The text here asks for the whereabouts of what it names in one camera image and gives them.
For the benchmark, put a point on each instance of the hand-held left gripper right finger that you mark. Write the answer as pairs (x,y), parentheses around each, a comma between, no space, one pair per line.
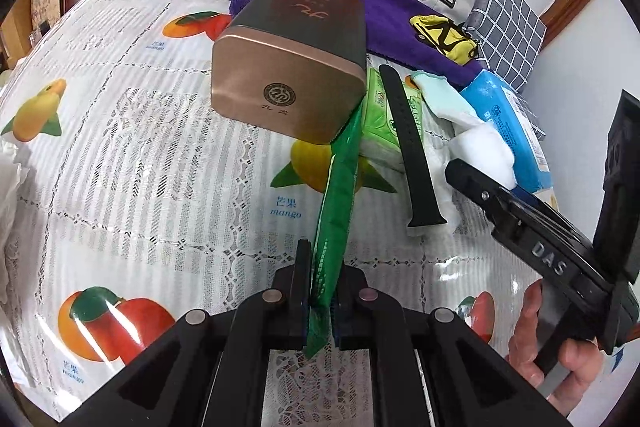
(345,307)

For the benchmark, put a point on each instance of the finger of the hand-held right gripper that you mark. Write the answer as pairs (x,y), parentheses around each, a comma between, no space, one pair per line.
(480,192)
(540,209)

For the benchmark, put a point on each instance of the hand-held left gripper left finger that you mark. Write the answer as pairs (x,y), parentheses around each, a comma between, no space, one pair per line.
(302,302)

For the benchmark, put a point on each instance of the white sponge block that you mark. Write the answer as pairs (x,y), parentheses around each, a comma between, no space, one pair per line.
(485,152)

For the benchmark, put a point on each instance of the green snack packet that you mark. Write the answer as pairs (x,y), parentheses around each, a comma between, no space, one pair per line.
(332,217)

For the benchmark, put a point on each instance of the white glove green cuff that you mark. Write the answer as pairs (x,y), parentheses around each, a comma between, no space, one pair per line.
(440,97)

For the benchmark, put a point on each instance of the green tissue pack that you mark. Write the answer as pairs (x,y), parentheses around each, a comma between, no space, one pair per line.
(385,122)

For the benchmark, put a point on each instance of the yellow small pouch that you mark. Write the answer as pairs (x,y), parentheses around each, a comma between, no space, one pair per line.
(440,39)

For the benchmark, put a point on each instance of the person's right hand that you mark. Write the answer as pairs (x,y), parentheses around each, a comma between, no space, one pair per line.
(522,337)

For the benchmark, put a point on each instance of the blue tissue pack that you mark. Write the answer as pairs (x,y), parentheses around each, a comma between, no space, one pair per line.
(520,132)

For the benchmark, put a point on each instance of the grey checked seat cushion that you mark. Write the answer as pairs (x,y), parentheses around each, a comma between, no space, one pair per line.
(510,27)

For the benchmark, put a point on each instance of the purple towel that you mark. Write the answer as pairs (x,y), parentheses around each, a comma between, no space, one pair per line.
(380,7)

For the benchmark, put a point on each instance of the dark tea tin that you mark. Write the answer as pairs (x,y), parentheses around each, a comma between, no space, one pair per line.
(285,72)

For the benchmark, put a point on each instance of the crumpled white plastic bag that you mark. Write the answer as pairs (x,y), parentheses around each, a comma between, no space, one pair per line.
(7,187)

